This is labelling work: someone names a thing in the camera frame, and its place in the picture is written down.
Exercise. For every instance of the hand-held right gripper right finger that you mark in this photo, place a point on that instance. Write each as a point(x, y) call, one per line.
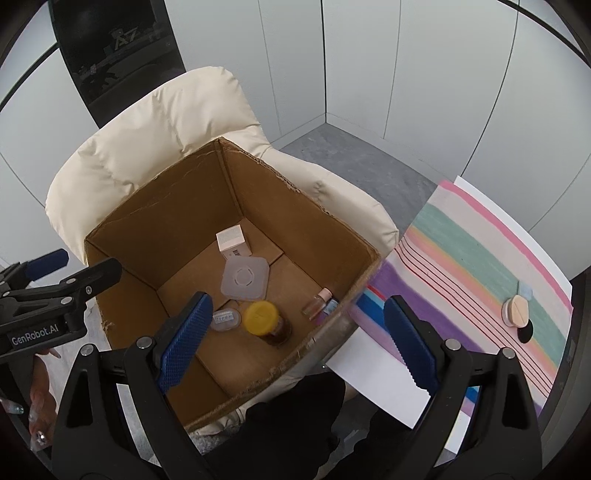
point(411, 341)

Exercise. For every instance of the small purple bottle blue cap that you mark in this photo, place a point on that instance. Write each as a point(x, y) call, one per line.
point(331, 307)

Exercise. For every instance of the person's left hand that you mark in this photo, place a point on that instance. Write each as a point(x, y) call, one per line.
point(39, 387)

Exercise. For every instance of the translucent plastic container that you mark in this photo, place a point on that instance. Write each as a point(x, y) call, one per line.
point(244, 278)

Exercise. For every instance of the person's dark pants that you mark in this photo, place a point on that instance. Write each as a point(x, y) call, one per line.
point(295, 420)

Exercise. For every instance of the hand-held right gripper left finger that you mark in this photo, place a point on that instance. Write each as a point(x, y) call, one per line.
point(184, 341)

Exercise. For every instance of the yellow lid brown jar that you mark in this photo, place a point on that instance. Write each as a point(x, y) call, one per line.
point(267, 322)

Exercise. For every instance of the cream padded chair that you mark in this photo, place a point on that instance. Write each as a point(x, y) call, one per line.
point(147, 138)

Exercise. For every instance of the round black puff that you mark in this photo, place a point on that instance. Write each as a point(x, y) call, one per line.
point(525, 331)

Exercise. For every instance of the brown cardboard box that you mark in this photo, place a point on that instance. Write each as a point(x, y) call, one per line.
point(184, 221)

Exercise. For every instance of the striped colourful cloth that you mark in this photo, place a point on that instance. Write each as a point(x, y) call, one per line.
point(461, 258)

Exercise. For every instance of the small pink capped bottle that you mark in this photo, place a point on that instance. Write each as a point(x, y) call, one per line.
point(316, 302)

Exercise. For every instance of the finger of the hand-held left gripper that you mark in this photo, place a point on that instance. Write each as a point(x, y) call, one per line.
point(46, 264)
point(99, 274)

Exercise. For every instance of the small white carton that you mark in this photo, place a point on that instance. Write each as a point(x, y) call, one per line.
point(233, 244)

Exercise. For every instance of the small light blue square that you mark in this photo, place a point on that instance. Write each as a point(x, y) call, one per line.
point(525, 290)

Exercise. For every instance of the small clear round case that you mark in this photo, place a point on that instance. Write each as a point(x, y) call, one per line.
point(226, 320)

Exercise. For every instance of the round cream compact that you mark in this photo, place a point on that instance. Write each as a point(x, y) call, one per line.
point(516, 310)

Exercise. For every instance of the black glass panel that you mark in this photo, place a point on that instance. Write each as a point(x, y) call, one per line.
point(120, 55)

